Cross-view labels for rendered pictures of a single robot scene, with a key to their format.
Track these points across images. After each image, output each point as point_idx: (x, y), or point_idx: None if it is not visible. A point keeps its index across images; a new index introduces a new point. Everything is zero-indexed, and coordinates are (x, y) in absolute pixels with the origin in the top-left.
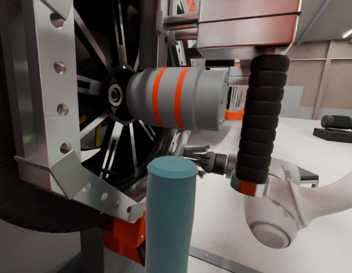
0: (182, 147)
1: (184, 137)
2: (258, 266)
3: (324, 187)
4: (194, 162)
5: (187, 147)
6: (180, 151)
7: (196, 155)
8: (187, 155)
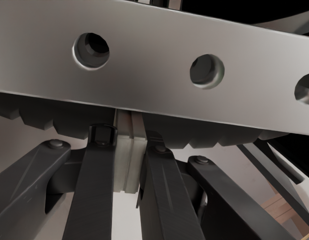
0: (178, 45)
1: (270, 34)
2: None
3: None
4: (70, 227)
5: (219, 168)
6: (124, 38)
7: (178, 231)
8: (147, 189)
